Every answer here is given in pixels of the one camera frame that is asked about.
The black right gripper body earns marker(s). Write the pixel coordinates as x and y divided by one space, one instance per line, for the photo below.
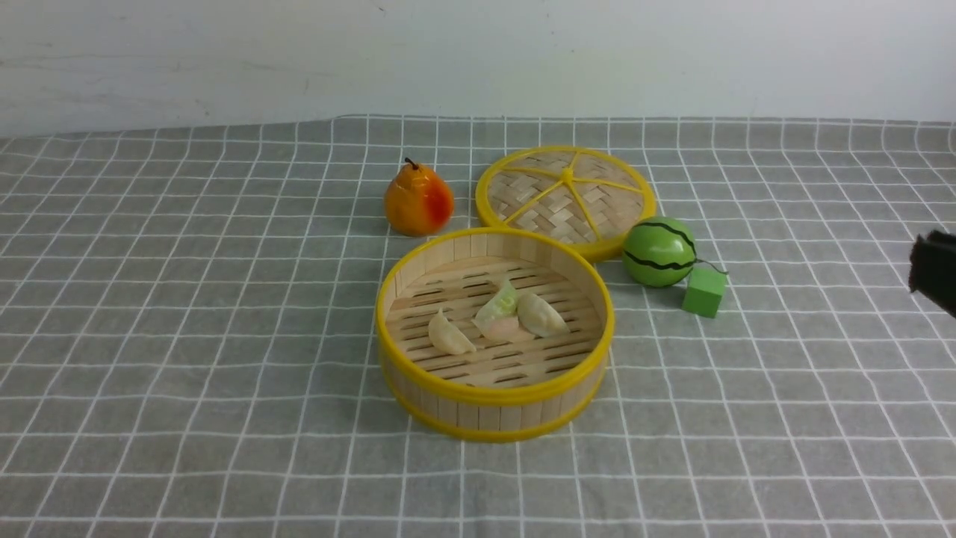
932 269

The beige toy dumpling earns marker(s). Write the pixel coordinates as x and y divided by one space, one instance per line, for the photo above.
539 317

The pale green toy dumpling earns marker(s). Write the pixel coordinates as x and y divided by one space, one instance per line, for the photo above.
502 304

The cream toy dumpling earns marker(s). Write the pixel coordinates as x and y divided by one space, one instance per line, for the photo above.
446 337

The white toy dumpling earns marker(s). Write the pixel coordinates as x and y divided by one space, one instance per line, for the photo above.
506 330

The woven bamboo steamer lid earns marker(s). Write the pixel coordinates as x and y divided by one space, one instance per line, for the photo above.
584 198

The bamboo steamer tray yellow rim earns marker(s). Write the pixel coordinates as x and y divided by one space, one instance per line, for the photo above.
502 392

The green foam cube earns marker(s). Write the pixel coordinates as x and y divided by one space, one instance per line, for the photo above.
705 289

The green toy watermelon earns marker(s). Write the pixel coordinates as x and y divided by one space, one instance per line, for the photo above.
659 252

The orange yellow toy pear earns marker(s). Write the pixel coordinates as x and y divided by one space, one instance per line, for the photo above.
417 201

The grey checked tablecloth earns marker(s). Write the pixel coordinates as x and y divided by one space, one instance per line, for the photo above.
187 339

